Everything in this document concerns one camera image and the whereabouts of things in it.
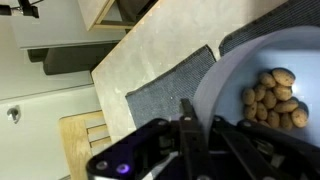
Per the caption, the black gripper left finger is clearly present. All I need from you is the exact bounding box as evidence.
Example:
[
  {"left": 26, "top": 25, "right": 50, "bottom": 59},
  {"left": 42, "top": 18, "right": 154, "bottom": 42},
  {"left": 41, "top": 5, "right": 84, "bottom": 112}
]
[{"left": 179, "top": 99, "right": 214, "bottom": 180}]

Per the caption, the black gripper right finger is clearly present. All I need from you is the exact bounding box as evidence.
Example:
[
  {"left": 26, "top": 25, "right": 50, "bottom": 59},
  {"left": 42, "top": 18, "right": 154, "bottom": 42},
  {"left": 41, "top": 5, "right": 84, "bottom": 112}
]
[{"left": 211, "top": 116, "right": 320, "bottom": 180}]

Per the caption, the blue plastic bowl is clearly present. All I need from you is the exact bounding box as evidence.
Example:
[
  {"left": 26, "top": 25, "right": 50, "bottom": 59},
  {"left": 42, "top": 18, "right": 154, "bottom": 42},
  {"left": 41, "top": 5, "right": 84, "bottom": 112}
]
[{"left": 193, "top": 26, "right": 320, "bottom": 146}]

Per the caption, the pile of brown nuts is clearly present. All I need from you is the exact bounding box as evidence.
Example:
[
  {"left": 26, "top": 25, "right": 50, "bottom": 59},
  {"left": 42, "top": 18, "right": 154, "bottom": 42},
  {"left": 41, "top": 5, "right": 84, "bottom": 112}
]
[{"left": 241, "top": 68, "right": 308, "bottom": 130}]

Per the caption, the dark blue mat left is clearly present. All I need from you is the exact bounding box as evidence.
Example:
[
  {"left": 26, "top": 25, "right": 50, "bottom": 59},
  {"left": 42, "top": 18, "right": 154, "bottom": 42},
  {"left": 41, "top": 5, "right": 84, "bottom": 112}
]
[{"left": 125, "top": 45, "right": 216, "bottom": 128}]

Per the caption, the dark blue mat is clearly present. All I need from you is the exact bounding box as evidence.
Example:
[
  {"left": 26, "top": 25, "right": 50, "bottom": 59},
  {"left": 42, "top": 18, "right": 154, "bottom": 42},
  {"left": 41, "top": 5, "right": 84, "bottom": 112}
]
[
  {"left": 219, "top": 0, "right": 320, "bottom": 56},
  {"left": 125, "top": 45, "right": 216, "bottom": 128}
]

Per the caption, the wooden chair right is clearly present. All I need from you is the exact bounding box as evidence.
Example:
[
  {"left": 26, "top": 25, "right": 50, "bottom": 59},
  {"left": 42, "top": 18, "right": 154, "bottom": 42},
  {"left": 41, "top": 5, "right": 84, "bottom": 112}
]
[{"left": 59, "top": 111, "right": 112, "bottom": 180}]

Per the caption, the dark blue mat right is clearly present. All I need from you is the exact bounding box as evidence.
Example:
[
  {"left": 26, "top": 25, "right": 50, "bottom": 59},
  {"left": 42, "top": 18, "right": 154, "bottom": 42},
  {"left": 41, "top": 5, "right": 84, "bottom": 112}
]
[{"left": 219, "top": 0, "right": 320, "bottom": 56}]

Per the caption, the silver door handle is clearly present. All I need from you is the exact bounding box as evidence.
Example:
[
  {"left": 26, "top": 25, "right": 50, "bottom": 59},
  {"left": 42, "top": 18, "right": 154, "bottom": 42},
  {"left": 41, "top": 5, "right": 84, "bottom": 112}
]
[{"left": 7, "top": 106, "right": 21, "bottom": 124}]

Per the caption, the black camera on mount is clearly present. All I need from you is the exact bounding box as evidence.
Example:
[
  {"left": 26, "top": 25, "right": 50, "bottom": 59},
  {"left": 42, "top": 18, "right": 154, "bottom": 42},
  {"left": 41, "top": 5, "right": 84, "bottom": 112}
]
[{"left": 0, "top": 0, "right": 44, "bottom": 19}]

